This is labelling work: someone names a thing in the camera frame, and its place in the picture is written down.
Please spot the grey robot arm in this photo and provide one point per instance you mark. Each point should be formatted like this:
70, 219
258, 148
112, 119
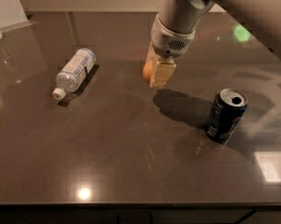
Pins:
174, 29

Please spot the orange fruit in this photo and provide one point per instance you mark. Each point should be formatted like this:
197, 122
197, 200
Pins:
147, 71

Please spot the dark blue pepsi can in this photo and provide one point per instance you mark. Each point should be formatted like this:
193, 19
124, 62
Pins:
225, 113

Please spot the clear plastic water bottle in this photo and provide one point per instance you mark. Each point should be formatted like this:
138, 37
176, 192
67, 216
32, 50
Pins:
74, 73

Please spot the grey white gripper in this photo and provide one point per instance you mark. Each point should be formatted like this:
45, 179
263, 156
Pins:
168, 44

